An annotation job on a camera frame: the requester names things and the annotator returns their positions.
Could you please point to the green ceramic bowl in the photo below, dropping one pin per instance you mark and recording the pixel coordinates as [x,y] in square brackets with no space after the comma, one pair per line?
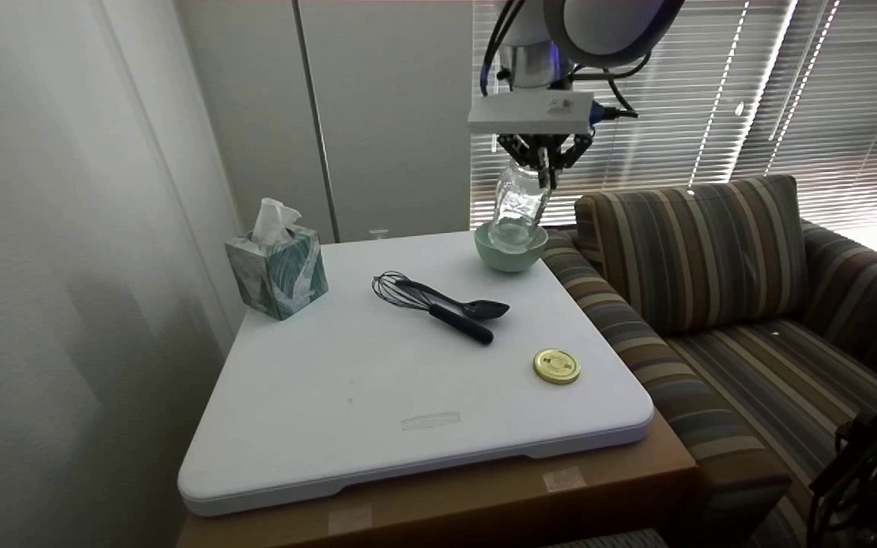
[508,244]

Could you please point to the green patterned tissue box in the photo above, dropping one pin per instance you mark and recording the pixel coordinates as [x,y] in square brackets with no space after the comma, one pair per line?
[278,265]

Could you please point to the black plastic spoon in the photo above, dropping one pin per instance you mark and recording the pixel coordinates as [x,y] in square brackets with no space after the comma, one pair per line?
[475,309]

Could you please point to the striped sofa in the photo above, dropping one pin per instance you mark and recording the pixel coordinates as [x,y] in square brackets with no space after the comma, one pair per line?
[749,326]

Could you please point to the clear glass jar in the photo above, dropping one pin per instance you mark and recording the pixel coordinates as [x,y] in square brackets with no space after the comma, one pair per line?
[517,195]

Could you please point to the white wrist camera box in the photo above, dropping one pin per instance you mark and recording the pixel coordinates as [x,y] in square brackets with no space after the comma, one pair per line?
[530,115]

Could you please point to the black metal stand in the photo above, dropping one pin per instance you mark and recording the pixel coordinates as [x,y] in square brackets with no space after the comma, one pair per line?
[844,490]

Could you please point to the black wire whisk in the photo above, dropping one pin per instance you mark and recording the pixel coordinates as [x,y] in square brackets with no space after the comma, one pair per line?
[386,288]

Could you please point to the window blinds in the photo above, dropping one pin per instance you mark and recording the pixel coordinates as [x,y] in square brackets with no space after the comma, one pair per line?
[742,90]

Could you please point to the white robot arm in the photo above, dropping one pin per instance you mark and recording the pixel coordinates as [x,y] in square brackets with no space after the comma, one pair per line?
[550,46]

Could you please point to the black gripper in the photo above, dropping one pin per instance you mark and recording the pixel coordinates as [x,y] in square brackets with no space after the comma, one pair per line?
[547,152]

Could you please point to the gold jar lid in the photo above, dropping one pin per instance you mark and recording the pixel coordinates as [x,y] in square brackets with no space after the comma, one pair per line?
[555,365]

